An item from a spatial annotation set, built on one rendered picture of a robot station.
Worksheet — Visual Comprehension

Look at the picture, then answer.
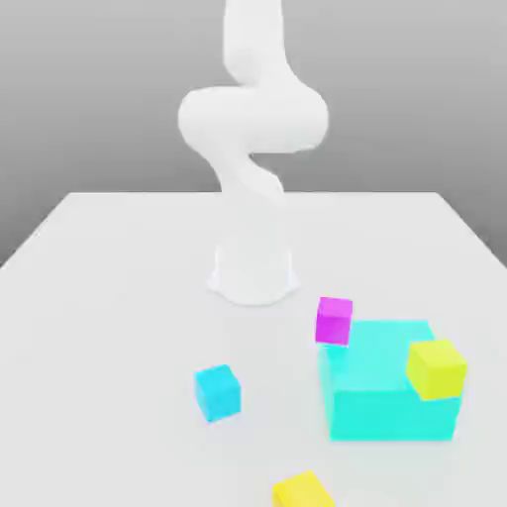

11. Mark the small magenta cube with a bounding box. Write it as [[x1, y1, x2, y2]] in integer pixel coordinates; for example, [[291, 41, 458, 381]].
[[315, 295, 355, 348]]

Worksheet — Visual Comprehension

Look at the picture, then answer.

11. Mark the small sky blue cube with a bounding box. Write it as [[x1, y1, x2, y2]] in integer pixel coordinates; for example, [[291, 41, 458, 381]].
[[193, 363, 243, 424]]

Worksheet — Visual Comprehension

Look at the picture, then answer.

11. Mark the small lime yellow cube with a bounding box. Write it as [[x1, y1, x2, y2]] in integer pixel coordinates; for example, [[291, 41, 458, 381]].
[[405, 339, 469, 402]]

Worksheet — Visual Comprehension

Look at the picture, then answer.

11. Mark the large turquoise box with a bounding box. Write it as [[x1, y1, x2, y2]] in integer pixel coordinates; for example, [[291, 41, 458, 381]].
[[317, 319, 463, 443]]

